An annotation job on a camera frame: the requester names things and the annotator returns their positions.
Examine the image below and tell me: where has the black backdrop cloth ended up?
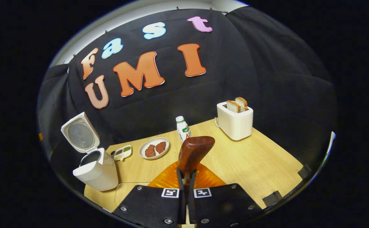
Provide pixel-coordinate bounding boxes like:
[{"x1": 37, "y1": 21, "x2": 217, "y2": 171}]
[{"x1": 37, "y1": 6, "x2": 337, "y2": 190}]

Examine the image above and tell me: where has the dark table edge bracket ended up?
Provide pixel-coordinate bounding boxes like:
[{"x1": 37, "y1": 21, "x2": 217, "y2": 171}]
[
  {"x1": 298, "y1": 164, "x2": 312, "y2": 179},
  {"x1": 263, "y1": 190, "x2": 282, "y2": 207}
]

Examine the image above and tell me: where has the toast bread slice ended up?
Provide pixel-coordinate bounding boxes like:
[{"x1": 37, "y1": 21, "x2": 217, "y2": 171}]
[
  {"x1": 235, "y1": 97, "x2": 248, "y2": 112},
  {"x1": 226, "y1": 100, "x2": 241, "y2": 113}
]

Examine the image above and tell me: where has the white green milk bottle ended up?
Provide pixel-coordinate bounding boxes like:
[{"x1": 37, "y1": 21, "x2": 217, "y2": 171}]
[{"x1": 176, "y1": 116, "x2": 192, "y2": 142}]

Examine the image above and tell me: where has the white rice cooker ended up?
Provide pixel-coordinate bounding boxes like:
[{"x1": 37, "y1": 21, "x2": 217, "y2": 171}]
[{"x1": 61, "y1": 112, "x2": 119, "y2": 192}]

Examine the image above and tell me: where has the white round plate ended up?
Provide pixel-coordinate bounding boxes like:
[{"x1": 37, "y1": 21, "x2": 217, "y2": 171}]
[{"x1": 139, "y1": 137, "x2": 170, "y2": 160}]

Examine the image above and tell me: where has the white divided grain dish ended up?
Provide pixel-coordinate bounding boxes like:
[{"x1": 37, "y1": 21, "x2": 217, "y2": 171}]
[{"x1": 111, "y1": 145, "x2": 133, "y2": 162}]

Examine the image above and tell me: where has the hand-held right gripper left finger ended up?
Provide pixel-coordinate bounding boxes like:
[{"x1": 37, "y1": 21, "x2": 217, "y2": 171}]
[{"x1": 112, "y1": 161, "x2": 186, "y2": 227}]

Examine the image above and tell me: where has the brown wooden spoon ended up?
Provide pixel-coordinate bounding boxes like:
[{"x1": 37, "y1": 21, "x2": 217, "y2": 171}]
[{"x1": 178, "y1": 136, "x2": 216, "y2": 203}]

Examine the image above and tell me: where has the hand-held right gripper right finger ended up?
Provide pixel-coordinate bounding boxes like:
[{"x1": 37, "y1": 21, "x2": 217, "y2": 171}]
[{"x1": 188, "y1": 163, "x2": 264, "y2": 227}]

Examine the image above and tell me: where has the white toaster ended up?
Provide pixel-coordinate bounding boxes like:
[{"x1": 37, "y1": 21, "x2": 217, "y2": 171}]
[{"x1": 217, "y1": 101, "x2": 254, "y2": 141}]

